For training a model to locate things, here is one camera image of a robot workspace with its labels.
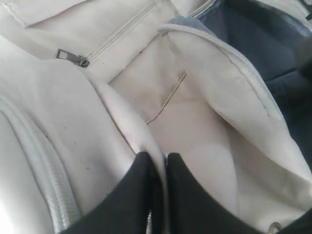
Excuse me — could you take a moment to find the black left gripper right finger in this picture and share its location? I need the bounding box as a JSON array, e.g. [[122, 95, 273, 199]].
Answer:
[[151, 153, 312, 234]]

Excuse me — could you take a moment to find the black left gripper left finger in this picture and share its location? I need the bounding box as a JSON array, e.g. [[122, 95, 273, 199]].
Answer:
[[63, 152, 162, 234]]

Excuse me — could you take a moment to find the cream fabric duffel bag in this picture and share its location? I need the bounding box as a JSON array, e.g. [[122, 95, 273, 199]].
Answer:
[[0, 0, 312, 234]]

